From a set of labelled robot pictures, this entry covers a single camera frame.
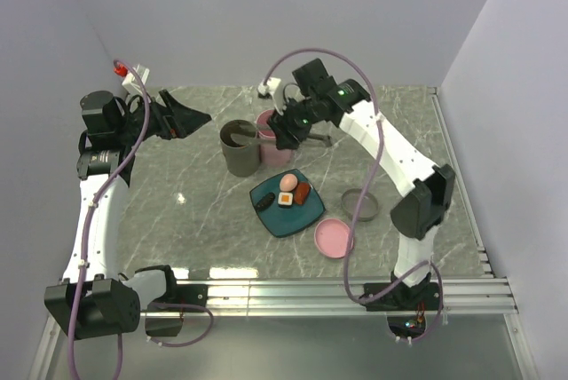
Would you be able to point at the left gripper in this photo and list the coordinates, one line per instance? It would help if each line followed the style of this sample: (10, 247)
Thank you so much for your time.
(176, 121)

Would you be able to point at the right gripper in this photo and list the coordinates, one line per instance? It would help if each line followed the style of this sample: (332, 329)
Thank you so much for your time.
(284, 130)

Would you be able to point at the pink cylindrical container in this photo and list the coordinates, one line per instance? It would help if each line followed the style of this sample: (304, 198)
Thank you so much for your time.
(270, 154)

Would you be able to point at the metal serving tongs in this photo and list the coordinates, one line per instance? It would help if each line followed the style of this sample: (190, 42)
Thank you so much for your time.
(319, 140)

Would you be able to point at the grey cylindrical container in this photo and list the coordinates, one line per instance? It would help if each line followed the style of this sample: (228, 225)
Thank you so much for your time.
(241, 152)

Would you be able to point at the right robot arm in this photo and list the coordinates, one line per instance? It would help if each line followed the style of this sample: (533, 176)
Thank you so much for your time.
(425, 188)

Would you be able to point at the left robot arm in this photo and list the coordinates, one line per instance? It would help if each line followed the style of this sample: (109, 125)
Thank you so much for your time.
(91, 300)

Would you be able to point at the brown egg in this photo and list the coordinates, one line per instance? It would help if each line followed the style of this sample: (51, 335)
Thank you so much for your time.
(288, 183)

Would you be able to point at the red-brown meat piece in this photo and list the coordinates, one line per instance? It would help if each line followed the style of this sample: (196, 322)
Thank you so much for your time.
(301, 193)

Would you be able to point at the sushi roll piece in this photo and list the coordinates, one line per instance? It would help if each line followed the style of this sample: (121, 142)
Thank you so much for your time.
(285, 199)

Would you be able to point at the dark seaweed roll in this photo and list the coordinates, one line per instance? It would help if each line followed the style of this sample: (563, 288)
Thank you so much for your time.
(265, 202)

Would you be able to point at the teal square plate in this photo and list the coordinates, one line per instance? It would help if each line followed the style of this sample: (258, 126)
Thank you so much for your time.
(282, 222)

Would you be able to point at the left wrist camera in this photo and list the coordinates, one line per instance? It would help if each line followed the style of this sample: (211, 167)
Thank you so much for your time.
(129, 81)

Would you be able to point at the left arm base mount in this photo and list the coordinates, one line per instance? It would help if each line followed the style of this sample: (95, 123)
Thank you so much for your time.
(177, 300)

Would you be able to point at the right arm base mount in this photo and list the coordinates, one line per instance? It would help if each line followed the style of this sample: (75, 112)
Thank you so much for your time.
(412, 312)

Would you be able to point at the aluminium rail frame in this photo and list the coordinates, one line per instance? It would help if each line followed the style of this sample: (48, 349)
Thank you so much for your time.
(277, 308)

